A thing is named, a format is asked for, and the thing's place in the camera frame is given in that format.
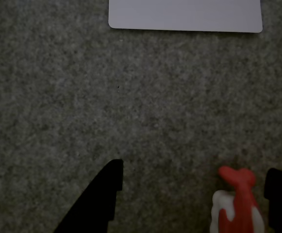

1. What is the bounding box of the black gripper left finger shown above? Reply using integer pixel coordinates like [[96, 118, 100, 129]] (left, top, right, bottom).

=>
[[53, 159, 124, 233]]

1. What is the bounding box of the red tuna sushi figure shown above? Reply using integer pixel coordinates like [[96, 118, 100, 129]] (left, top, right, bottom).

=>
[[209, 166, 265, 233]]

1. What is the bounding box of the white rectangular card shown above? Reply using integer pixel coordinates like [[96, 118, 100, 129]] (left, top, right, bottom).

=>
[[108, 0, 264, 33]]

